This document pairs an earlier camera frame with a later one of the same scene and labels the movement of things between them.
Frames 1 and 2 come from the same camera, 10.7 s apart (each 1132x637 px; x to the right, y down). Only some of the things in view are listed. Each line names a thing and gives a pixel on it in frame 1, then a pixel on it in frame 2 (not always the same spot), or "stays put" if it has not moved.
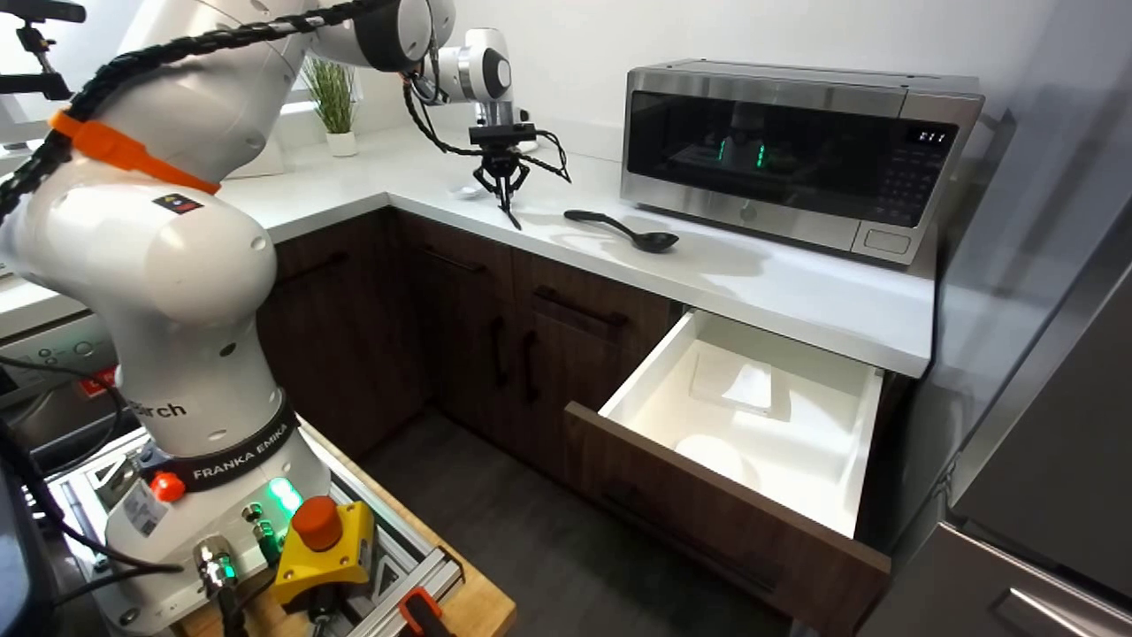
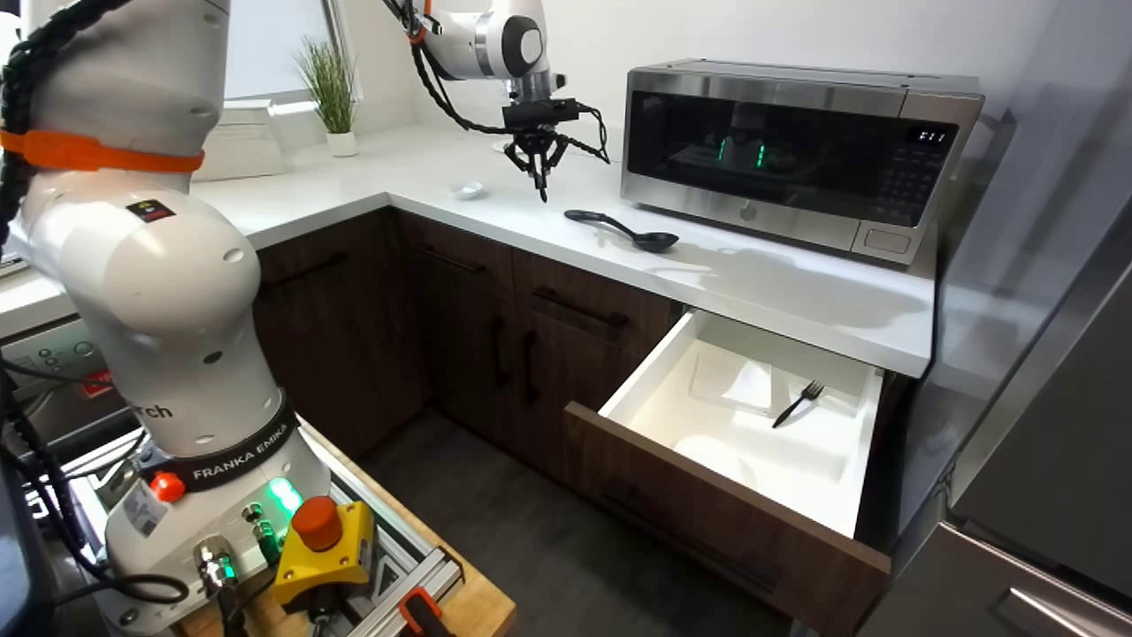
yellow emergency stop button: [328, 550] stays put
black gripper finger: [513, 176] → [550, 161]
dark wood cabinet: [396, 315] stays put
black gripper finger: [494, 180] → [524, 156]
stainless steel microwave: [836, 156] stays put
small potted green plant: [333, 100] stays put
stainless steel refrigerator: [1018, 507] stays put
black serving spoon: [645, 239] stays put
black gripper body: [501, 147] → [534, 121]
